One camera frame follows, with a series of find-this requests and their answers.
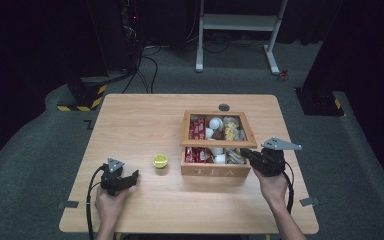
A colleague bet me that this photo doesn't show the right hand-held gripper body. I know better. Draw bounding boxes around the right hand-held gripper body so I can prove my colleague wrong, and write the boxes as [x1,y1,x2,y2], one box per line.
[249,136,303,178]

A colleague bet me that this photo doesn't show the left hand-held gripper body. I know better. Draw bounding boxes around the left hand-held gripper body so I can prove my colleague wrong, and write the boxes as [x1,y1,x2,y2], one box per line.
[99,157,133,197]

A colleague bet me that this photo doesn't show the wooden tea box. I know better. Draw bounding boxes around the wooden tea box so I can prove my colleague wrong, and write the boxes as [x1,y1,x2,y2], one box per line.
[179,109,259,179]

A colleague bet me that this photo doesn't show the person's right hand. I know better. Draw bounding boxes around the person's right hand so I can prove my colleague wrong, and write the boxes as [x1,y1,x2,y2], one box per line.
[253,168,290,206]

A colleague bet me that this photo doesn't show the person's left hand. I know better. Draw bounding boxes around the person's left hand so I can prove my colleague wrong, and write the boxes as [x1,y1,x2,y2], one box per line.
[94,187,130,225]

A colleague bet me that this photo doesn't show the bundle of pale packets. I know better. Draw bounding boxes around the bundle of pale packets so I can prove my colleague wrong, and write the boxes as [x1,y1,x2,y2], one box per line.
[225,148,247,165]

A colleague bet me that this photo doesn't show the bundle of yellow packets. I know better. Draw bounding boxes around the bundle of yellow packets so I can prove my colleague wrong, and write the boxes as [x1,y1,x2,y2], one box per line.
[222,116,247,141]

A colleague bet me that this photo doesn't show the small yellow-green lidded cup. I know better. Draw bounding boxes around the small yellow-green lidded cup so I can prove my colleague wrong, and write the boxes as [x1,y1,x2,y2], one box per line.
[151,153,170,170]

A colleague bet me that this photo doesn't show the grey tape strip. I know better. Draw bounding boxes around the grey tape strip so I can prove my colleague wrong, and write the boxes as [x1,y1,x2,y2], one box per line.
[57,200,80,210]
[298,196,320,207]

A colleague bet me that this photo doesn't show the bundle of red packets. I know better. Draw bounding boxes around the bundle of red packets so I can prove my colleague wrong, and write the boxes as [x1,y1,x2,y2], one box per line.
[188,116,207,141]
[184,146,212,164]

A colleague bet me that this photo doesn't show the black stand base yellow mark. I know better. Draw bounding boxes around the black stand base yellow mark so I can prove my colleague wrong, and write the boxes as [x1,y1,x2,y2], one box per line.
[294,86,346,117]

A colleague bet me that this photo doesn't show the small red floor object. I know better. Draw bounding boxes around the small red floor object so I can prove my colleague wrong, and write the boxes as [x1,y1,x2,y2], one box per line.
[277,68,290,83]

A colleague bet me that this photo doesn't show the black yellow striped stand base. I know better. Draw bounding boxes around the black yellow striped stand base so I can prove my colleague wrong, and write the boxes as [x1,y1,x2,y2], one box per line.
[56,77,109,113]

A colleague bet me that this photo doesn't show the white metal stand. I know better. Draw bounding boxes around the white metal stand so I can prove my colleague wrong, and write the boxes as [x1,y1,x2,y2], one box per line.
[195,0,290,76]

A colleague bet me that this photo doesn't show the dark equipment rack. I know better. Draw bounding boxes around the dark equipment rack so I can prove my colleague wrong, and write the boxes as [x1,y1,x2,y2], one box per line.
[119,0,145,72]

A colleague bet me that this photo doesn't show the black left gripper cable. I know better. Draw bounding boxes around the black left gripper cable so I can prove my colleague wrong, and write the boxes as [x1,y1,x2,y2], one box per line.
[85,164,110,240]

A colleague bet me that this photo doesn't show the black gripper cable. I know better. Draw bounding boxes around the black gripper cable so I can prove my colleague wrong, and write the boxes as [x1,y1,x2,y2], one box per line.
[85,164,110,240]
[281,161,296,215]

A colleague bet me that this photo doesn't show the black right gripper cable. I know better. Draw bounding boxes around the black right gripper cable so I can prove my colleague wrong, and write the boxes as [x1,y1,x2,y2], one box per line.
[281,161,296,215]

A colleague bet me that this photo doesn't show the black floor cables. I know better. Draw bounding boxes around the black floor cables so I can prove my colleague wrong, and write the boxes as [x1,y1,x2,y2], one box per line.
[121,44,161,95]

